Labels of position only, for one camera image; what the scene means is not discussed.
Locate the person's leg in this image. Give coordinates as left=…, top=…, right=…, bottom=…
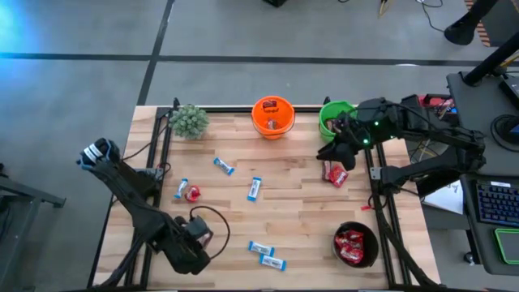
left=465, top=0, right=502, bottom=25

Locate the black monitor stand base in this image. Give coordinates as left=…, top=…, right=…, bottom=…
left=490, top=114, right=519, bottom=147

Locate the black floor cable bundle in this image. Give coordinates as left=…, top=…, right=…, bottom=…
left=407, top=137, right=441, bottom=163

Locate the black backlit keyboard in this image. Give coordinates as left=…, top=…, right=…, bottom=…
left=474, top=180, right=519, bottom=227

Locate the black red electronics box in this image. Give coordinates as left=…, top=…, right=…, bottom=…
left=401, top=93, right=461, bottom=122

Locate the dark grey keyboard desk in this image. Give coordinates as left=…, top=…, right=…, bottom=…
left=460, top=174, right=519, bottom=277

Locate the green plastic bucket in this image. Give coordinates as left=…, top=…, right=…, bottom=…
left=318, top=100, right=358, bottom=143

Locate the artificial green potted plant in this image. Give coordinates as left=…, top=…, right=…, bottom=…
left=168, top=104, right=210, bottom=141

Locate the white paper sheet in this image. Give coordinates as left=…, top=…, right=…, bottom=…
left=423, top=180, right=465, bottom=215

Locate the orange plastic bucket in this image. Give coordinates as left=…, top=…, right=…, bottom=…
left=251, top=95, right=296, bottom=141

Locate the grey metal stand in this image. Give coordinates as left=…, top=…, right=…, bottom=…
left=0, top=161, right=66, bottom=292

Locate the black diagonal pole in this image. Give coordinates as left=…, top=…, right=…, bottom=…
left=416, top=170, right=474, bottom=198
left=461, top=31, right=519, bottom=87

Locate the person's shoe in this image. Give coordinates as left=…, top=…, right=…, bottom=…
left=443, top=14, right=476, bottom=46

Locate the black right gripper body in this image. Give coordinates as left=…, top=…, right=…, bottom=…
left=315, top=97, right=402, bottom=171

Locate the dark grey cabinet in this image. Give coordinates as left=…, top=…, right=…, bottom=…
left=480, top=0, right=519, bottom=48

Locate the black left wrist camera cable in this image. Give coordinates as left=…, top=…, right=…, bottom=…
left=189, top=205, right=231, bottom=260

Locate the black plastic bucket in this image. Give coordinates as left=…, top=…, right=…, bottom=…
left=332, top=221, right=381, bottom=268

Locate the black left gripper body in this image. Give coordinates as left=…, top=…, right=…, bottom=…
left=161, top=214, right=214, bottom=276

